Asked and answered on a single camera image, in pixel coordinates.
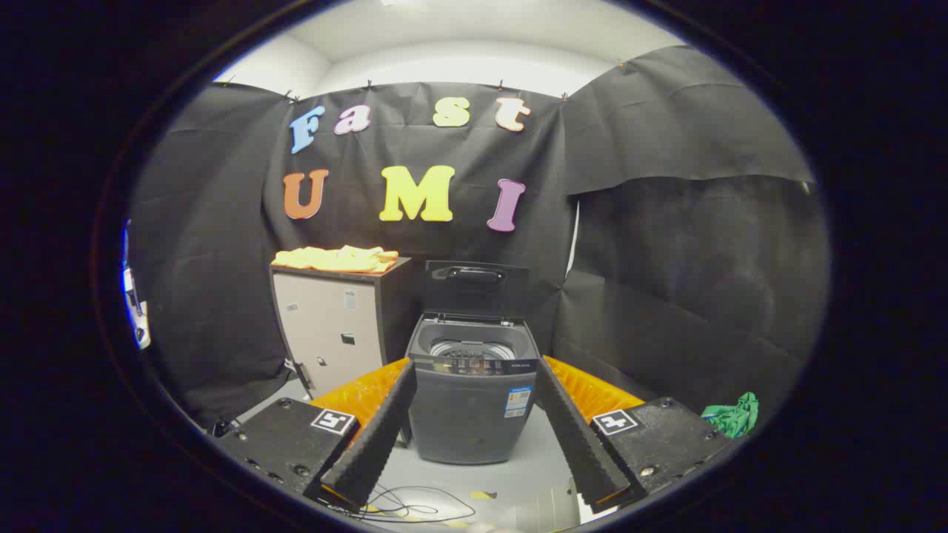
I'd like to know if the green cloth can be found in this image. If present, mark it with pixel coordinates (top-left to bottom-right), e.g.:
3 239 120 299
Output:
701 392 760 439

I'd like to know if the black cable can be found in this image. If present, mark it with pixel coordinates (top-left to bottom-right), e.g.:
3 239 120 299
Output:
326 485 476 523

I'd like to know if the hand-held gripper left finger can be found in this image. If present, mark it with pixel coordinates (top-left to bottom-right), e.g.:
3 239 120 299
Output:
215 358 418 512

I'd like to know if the black backdrop cloth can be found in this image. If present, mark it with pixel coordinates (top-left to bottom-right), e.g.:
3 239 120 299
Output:
127 46 830 430

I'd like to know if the white and blue object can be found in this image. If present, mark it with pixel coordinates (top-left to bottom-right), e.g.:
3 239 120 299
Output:
122 222 151 350

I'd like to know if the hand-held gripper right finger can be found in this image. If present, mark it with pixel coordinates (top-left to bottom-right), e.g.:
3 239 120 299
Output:
535 355 734 515

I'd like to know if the grey cabinet with dark sides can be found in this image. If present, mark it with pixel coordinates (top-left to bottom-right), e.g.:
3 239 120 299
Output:
270 257 415 400

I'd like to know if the grey washing machine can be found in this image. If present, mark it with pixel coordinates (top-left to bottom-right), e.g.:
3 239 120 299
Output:
405 313 540 466

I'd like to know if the orange polo shirt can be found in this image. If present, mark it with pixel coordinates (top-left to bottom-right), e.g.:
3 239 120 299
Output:
272 245 399 275

